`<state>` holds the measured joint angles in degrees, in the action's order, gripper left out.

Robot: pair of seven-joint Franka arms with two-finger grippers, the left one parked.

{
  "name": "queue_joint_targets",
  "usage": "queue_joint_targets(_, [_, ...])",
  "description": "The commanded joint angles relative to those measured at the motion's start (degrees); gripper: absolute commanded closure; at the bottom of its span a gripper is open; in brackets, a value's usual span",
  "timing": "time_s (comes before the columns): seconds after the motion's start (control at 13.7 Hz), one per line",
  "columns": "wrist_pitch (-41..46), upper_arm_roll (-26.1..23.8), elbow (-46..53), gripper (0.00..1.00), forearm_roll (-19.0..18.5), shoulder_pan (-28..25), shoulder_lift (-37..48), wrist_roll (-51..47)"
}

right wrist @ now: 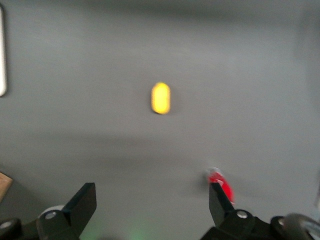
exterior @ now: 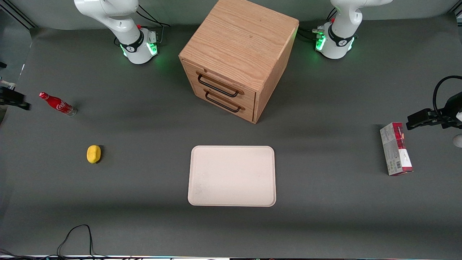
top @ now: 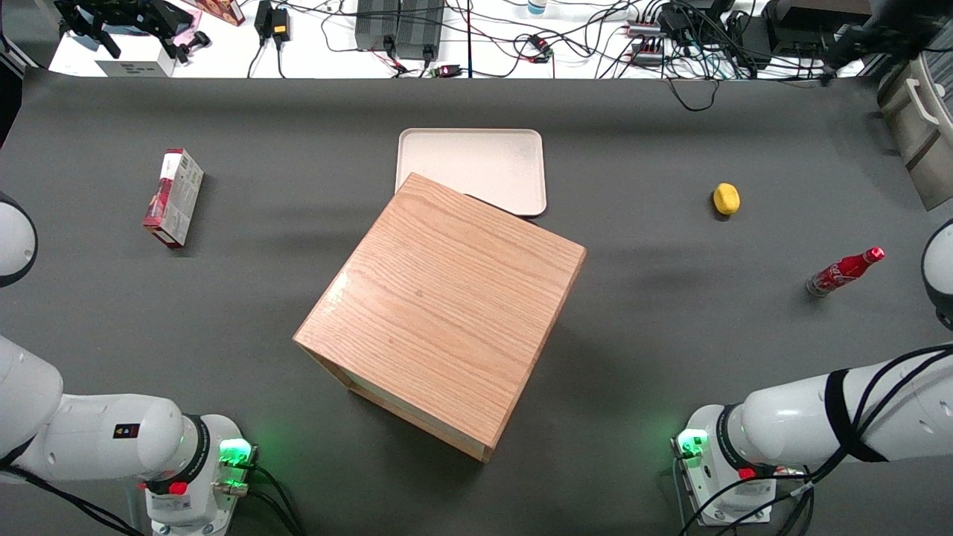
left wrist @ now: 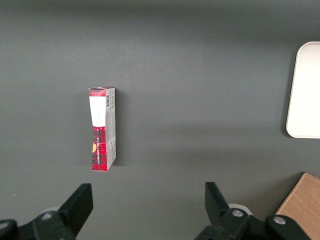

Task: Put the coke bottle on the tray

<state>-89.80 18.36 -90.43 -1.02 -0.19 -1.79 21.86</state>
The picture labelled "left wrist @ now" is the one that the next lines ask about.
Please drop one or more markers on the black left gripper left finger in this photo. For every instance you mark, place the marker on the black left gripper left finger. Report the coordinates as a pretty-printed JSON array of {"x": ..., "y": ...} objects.
[{"x": 75, "y": 210}]

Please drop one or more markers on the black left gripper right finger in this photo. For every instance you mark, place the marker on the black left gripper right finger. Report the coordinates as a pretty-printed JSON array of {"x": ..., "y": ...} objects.
[{"x": 220, "y": 212}]

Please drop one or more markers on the white rectangular tray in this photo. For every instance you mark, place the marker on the white rectangular tray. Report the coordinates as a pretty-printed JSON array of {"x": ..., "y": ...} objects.
[{"x": 306, "y": 95}]

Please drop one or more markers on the wooden drawer cabinet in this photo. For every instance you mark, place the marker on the wooden drawer cabinet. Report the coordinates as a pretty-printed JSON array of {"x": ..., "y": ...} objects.
[{"x": 303, "y": 200}]

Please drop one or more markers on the red plaid carton box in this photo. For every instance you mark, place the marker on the red plaid carton box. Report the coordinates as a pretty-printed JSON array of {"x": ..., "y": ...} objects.
[{"x": 110, "y": 130}]

